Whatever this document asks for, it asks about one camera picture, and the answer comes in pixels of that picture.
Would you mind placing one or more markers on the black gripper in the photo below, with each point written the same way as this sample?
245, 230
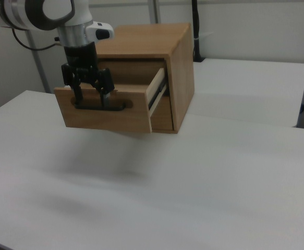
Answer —
81, 57

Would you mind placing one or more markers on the wooden drawer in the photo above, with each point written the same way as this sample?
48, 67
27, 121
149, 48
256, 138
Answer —
102, 119

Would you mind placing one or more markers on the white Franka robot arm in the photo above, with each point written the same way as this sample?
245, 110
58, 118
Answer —
18, 13

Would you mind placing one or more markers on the black metal drawer slide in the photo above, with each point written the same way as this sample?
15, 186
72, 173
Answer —
157, 92

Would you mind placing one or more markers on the wooden drawer cabinet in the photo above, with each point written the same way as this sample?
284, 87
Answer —
183, 78

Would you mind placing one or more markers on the aluminium frame post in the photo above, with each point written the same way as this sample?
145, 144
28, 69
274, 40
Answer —
38, 65
155, 10

